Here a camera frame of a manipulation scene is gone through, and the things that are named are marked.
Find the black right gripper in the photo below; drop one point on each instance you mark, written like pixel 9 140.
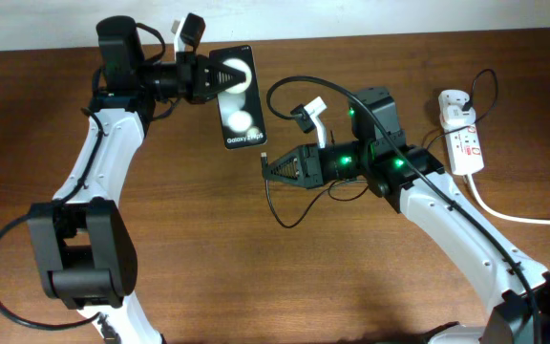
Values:
pixel 311 167

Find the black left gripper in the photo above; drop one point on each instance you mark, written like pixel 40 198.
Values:
pixel 194 77

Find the black Galaxy smartphone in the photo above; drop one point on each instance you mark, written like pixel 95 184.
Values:
pixel 240 106

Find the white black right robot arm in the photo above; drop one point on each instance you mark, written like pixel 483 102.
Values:
pixel 514 288

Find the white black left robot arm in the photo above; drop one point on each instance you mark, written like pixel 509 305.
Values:
pixel 83 251

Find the white USB charger adapter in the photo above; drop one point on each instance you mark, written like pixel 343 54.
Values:
pixel 453 117

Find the white power strip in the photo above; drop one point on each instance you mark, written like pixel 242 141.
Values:
pixel 463 145

